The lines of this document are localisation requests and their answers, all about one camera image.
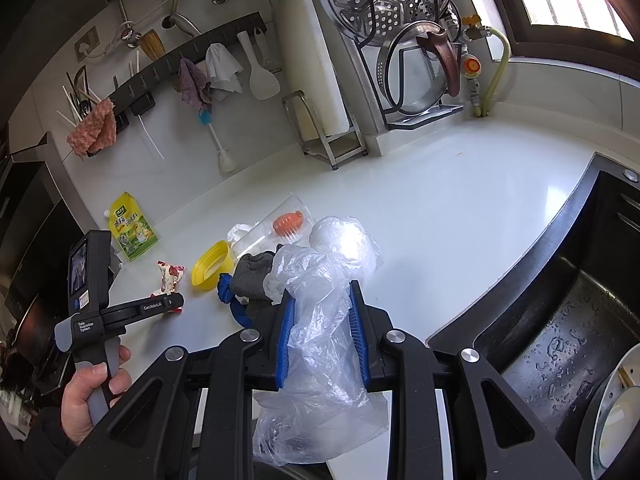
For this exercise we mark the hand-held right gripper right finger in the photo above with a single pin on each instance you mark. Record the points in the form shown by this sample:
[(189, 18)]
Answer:
[(358, 335)]

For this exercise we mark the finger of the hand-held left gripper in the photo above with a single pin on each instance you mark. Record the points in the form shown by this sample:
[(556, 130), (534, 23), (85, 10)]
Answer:
[(157, 304)]

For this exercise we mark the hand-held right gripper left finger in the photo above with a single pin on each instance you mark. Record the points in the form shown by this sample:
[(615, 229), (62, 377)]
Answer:
[(284, 345)]

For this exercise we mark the clear plastic bag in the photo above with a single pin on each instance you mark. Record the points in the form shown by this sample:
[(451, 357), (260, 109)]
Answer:
[(325, 280)]

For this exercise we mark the white plastic bag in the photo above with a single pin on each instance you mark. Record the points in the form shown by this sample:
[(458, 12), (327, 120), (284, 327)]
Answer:
[(237, 232)]

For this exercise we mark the orange ribbed plastic piece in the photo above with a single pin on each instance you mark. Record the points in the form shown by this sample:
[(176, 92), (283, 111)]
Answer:
[(288, 223)]

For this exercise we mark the person's left forearm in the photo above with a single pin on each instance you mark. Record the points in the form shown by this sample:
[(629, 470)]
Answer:
[(37, 452)]

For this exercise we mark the person's left hand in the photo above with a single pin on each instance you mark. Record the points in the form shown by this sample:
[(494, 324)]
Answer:
[(77, 410)]

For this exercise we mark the red and white snack wrapper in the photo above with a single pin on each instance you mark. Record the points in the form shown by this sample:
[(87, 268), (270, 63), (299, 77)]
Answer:
[(169, 280)]

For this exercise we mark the yellow plastic bowl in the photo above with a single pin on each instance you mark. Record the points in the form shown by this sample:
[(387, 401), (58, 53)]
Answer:
[(212, 267)]

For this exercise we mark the blue cloth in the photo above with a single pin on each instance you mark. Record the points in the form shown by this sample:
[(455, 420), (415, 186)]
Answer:
[(227, 290)]

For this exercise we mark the yellow seasoning pouch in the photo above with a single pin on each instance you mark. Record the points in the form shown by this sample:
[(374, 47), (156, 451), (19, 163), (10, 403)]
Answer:
[(132, 225)]

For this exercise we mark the grey cloth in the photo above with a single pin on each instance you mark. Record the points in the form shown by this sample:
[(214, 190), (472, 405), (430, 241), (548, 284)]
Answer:
[(252, 275)]

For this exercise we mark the clear plastic packaging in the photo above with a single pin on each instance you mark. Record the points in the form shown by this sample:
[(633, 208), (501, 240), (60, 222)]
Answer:
[(265, 232)]

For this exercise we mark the pink hanging cloth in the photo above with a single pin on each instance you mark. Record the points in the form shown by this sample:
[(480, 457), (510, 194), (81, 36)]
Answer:
[(92, 127)]

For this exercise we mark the white bottle brush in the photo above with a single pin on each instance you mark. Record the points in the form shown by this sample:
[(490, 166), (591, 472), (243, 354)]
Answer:
[(220, 145)]

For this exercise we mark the steel cutting board stand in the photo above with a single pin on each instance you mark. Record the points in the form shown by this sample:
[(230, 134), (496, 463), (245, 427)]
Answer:
[(345, 147)]

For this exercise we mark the bundle of chopsticks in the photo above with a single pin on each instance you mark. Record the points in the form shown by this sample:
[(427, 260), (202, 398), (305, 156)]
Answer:
[(80, 95)]

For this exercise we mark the black sink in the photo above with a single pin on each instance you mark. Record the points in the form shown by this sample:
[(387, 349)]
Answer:
[(560, 300)]

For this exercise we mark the purple hanging cloth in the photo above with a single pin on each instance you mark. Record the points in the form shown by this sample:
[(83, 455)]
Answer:
[(192, 80)]

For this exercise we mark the black lid rack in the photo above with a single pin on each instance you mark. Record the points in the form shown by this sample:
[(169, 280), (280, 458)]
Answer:
[(425, 112)]

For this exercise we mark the white hanging cloth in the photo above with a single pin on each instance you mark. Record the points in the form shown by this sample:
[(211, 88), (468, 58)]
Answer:
[(222, 67)]

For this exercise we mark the white rice paddle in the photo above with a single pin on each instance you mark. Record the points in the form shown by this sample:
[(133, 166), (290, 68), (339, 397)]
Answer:
[(260, 80)]

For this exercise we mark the bamboo pot brush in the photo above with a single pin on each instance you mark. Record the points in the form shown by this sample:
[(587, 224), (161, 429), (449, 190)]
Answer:
[(151, 44)]

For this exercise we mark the white cutting board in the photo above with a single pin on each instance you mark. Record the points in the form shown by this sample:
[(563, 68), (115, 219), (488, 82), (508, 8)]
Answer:
[(312, 50)]

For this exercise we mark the gas valve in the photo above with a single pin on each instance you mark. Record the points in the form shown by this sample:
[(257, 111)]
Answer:
[(471, 65)]

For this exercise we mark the black wall box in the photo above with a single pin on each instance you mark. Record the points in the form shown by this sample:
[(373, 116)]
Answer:
[(143, 104)]

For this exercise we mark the wall socket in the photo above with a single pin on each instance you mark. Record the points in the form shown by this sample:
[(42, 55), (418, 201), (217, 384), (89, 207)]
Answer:
[(87, 45)]

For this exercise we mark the black wall rack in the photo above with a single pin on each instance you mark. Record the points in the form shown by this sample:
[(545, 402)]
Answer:
[(195, 42)]

